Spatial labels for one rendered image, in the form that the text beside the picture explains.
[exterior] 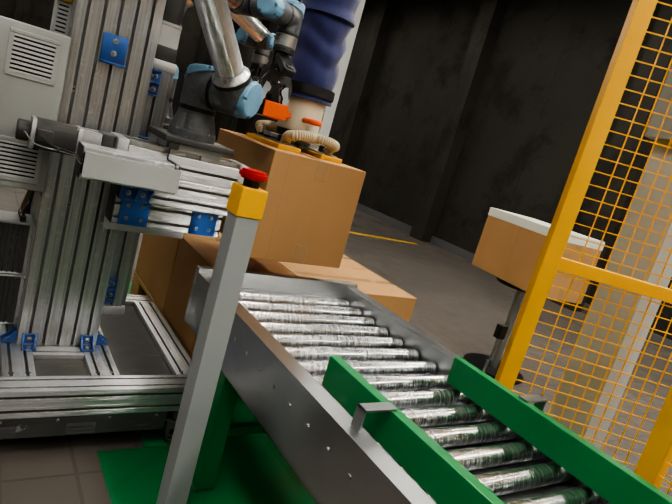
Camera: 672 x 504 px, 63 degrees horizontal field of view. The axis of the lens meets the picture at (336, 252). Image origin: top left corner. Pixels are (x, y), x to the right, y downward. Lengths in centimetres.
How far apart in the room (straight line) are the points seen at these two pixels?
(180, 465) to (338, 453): 50
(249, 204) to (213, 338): 34
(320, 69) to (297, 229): 63
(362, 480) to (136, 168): 103
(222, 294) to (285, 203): 74
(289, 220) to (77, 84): 81
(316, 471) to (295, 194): 106
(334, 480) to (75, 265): 119
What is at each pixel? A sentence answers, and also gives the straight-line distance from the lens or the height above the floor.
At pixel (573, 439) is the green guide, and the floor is 63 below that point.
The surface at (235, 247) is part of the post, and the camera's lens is 132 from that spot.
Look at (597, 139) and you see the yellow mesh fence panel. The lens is 177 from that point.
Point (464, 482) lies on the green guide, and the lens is 111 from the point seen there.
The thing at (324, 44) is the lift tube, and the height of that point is 149.
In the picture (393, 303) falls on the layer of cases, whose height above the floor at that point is 51.
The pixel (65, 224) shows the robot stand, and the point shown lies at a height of 66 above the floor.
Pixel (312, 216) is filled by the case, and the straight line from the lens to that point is 208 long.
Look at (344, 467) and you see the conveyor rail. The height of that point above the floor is 53.
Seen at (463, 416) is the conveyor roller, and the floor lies 53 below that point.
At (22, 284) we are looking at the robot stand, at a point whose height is 42.
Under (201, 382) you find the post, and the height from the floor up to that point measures 50.
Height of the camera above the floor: 116
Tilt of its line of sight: 11 degrees down
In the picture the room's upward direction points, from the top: 16 degrees clockwise
